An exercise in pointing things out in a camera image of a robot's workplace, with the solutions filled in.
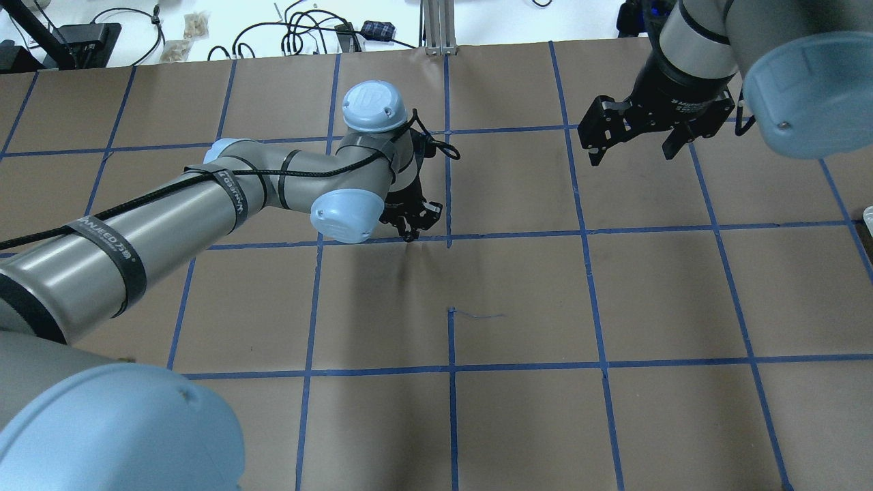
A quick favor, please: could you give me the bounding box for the silver metal tray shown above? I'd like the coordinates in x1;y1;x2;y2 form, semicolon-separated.
861;205;873;237

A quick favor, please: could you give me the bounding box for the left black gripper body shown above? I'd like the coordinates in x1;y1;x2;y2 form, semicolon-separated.
379;181;427;229

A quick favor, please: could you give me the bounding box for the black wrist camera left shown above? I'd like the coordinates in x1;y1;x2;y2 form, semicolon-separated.
409;130;461;172

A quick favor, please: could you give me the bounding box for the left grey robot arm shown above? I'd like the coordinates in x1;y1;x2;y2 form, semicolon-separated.
1;80;460;490

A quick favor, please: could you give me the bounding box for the small blue checkered device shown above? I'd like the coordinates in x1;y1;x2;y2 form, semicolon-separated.
359;20;396;42

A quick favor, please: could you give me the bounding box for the aluminium frame post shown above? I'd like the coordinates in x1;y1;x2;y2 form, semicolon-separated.
419;1;458;56

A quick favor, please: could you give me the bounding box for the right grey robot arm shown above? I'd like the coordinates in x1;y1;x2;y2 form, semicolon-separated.
577;1;872;166

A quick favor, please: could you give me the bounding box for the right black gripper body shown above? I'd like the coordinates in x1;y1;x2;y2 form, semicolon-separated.
625;52;736;134

